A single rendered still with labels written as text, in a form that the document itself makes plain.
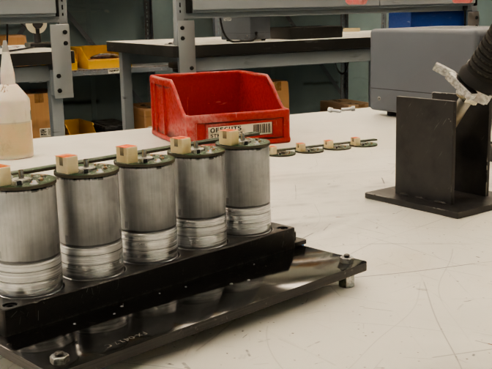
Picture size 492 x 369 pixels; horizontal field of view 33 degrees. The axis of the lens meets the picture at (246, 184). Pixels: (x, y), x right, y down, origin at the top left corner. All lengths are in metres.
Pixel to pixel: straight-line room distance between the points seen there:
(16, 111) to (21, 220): 0.43
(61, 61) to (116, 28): 2.30
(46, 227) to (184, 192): 0.07
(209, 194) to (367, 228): 0.14
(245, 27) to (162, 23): 2.08
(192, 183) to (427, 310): 0.11
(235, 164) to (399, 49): 0.57
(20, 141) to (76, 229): 0.42
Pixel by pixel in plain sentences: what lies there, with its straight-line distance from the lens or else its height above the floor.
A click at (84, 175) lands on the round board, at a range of 0.32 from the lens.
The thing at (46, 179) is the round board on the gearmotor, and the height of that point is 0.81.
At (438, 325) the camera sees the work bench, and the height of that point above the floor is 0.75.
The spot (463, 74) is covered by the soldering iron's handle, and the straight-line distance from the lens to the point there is 0.51.
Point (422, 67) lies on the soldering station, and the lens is 0.90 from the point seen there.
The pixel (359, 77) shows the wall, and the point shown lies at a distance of 5.92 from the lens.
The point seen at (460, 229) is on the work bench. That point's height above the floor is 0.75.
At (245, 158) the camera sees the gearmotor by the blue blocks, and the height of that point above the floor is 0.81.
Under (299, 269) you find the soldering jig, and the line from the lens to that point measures 0.37.
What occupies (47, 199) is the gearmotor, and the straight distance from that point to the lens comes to 0.31.
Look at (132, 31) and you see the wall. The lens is 5.10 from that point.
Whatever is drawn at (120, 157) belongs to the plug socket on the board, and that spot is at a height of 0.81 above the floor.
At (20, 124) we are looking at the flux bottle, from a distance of 0.74.
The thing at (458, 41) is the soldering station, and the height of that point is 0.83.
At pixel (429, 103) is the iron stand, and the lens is 0.52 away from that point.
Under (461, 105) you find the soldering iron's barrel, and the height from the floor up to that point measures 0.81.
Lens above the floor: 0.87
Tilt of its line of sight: 12 degrees down
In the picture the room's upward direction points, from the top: 1 degrees counter-clockwise
